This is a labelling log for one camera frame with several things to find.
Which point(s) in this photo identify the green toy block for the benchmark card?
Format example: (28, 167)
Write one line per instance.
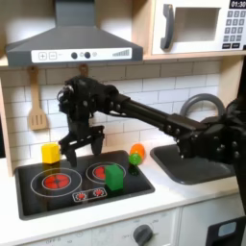
(114, 177)

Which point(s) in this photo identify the yellow toy block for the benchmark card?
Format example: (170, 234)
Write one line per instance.
(50, 153)

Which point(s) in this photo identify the orange toy carrot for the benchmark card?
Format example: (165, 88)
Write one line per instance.
(138, 150)

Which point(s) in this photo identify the wooden slotted spatula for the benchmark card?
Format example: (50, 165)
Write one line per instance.
(37, 120)

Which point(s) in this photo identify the black toy stove top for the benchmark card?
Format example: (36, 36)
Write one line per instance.
(48, 201)

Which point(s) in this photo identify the wooden spoon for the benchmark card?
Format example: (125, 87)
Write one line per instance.
(84, 69)

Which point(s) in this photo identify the grey extractor hood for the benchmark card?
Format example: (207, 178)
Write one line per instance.
(73, 38)

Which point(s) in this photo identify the dark grey toy sink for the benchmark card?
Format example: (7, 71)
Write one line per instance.
(192, 173)

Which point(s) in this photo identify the dark grey oven knob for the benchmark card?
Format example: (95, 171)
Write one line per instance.
(143, 235)

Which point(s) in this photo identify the dark grey toy tap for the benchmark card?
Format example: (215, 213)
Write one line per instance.
(201, 97)

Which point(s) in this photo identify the white toy microwave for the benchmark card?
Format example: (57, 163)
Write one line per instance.
(195, 44)

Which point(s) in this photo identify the light wood kitchen frame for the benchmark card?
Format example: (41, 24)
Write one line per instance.
(230, 80)

